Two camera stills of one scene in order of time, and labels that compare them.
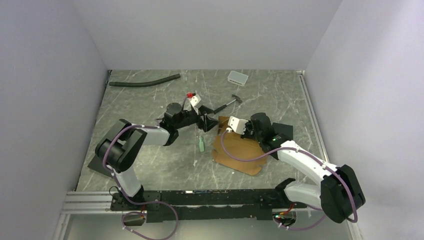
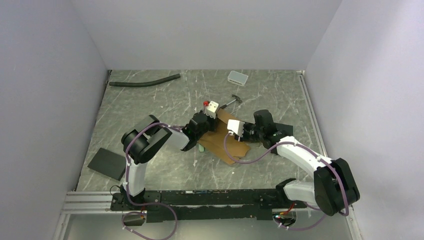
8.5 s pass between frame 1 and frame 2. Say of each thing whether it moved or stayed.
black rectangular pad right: stayed
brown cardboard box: moved
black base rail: stayed
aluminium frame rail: stayed
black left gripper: moved
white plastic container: stayed
